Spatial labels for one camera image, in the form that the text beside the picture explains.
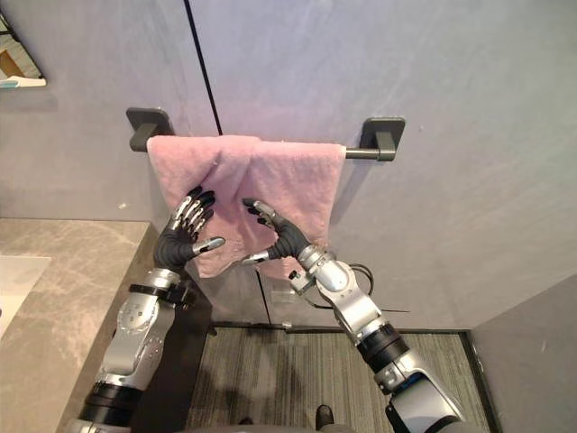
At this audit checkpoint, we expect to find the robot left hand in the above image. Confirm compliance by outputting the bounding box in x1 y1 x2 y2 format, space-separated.
152 188 226 274

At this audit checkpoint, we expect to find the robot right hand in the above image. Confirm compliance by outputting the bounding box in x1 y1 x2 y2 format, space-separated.
241 197 312 267

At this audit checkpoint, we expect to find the pink terry towel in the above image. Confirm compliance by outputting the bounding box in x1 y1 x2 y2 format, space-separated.
146 134 346 279

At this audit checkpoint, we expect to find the grey marble vanity counter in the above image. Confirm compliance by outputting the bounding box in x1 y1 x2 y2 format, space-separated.
0 218 214 433

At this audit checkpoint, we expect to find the dark grey towel bar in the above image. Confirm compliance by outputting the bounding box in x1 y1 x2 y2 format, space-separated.
125 106 407 164

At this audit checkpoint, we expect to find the dark robot right foot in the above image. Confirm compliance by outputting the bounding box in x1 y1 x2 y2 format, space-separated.
316 404 336 433

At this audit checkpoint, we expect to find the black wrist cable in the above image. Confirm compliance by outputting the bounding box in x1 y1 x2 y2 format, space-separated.
349 263 376 299

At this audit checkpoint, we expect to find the wall mirror cabinet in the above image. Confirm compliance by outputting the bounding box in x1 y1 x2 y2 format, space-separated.
0 11 49 91

